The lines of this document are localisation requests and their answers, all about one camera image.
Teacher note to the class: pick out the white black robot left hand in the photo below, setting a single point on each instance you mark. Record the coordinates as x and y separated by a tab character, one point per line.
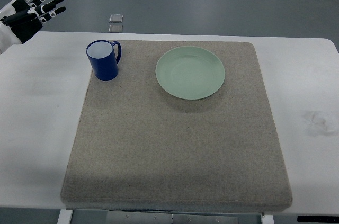
22	19

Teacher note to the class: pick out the blue mug white inside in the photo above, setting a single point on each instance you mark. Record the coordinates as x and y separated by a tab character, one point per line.
104	57

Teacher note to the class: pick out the upper metal floor plate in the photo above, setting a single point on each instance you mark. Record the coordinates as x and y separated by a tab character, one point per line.
116	18

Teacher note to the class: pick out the metal floor plate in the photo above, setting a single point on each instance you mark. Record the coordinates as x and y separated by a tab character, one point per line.
116	18
115	28

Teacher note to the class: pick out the lower metal floor plate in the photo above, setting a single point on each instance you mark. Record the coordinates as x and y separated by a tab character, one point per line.
115	28

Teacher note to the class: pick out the light green plate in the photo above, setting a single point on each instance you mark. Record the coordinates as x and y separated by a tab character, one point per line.
190	73

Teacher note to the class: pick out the beige felt mat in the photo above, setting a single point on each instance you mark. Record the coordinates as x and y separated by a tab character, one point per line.
139	148

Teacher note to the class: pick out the black label strip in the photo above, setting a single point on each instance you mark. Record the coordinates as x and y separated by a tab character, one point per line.
318	219

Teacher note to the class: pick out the metal table frame bracket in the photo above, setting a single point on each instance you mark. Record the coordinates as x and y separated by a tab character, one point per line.
148	217

